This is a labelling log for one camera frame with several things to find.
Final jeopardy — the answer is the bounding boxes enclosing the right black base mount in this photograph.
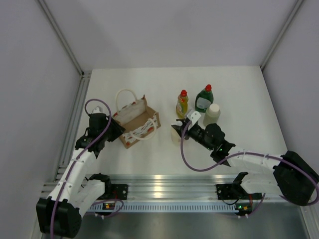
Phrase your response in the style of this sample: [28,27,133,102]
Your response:
[216,184,238,201]

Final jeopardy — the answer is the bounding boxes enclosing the dark green bottle red cap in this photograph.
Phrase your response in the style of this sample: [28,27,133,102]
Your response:
[195,84,214,113]

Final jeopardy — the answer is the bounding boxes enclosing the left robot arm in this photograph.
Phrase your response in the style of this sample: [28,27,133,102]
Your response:
[36,107,125,239]

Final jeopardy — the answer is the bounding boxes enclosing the yellow bottle red cap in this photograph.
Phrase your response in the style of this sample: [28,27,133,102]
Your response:
[176,90,188,119]

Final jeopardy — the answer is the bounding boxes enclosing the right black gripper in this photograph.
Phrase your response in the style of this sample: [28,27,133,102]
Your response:
[172,118,214,150]

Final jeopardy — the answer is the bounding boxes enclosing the white slotted cable duct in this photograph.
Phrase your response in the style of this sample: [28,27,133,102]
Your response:
[88,202,239,213]

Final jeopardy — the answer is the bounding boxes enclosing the left aluminium frame post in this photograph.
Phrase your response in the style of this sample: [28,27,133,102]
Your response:
[37,0,92,105]

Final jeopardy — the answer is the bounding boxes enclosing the cream bottle white pump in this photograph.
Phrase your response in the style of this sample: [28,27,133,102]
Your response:
[170,128,181,145]

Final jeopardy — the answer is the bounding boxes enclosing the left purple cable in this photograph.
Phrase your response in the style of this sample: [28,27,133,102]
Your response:
[49,98,125,237]

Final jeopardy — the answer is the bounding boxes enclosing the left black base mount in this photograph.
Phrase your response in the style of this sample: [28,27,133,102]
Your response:
[106,184,129,200]

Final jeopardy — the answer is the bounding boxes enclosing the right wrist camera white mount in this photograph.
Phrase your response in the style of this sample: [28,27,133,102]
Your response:
[186,110,201,125]

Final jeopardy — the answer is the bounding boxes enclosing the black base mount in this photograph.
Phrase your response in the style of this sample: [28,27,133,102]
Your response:
[106,184,129,200]
[216,184,238,201]

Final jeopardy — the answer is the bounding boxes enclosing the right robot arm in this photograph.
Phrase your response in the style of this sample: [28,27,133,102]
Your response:
[171,119,319,206]

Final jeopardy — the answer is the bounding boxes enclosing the aluminium frame post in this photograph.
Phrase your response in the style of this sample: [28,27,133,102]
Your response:
[37,0,92,105]
[260,0,306,72]

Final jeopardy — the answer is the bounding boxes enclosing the right aluminium frame post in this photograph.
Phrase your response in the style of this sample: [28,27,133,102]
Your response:
[260,0,306,72]

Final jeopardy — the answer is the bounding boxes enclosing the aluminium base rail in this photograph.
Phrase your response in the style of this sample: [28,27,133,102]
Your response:
[38,174,312,202]

